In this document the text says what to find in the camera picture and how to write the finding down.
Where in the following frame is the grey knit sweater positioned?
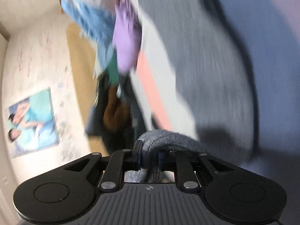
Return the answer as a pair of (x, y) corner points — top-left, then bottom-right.
(138, 0), (255, 180)

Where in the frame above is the dark clothes pile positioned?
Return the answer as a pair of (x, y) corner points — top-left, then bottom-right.
(85, 72), (146, 155)

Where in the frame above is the green cloth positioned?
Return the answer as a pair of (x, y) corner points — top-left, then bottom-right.
(107, 50), (119, 86)

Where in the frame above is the folded purple garment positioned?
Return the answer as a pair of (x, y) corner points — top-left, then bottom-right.
(113, 0), (142, 75)

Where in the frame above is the striped crumpled duvet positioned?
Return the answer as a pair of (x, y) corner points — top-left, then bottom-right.
(61, 0), (119, 78)

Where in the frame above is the wall portrait poster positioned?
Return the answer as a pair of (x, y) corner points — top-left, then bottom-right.
(4, 88), (60, 158)

